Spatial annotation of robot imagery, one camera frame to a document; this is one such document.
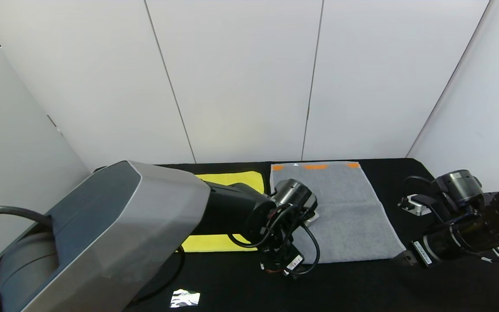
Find black wrist cables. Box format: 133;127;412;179
399;175;499;263
227;204;321;276

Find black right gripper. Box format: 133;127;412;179
390;222;461;268

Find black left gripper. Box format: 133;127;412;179
281;242;306;280

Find thick black shoulder hose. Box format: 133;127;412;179
0;206;54;230

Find yellow towel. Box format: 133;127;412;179
179;171;266;253

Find thick dark arm hose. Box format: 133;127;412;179
124;245;186;306

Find grey towel with orange marks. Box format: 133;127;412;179
270;162;407;264

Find black right wrist cables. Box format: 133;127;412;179
399;175;499;263

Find black table cloth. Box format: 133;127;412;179
89;158;499;312

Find crumpled silver foil scrap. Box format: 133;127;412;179
171;289;201;308

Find black left wrist cables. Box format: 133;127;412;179
227;204;321;276

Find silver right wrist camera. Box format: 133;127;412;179
401;195;432;216

